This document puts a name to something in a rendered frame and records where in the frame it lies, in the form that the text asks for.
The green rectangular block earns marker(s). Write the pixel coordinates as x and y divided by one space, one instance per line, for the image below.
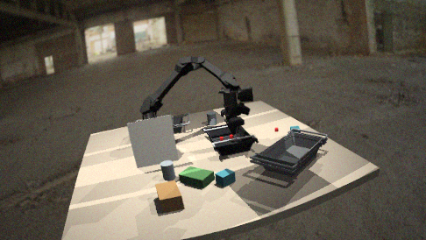
196 177

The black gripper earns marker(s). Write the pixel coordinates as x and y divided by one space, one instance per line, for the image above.
232 118

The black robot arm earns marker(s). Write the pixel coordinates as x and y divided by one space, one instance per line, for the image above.
153 102

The tan rectangular block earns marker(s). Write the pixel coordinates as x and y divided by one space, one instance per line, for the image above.
169 196

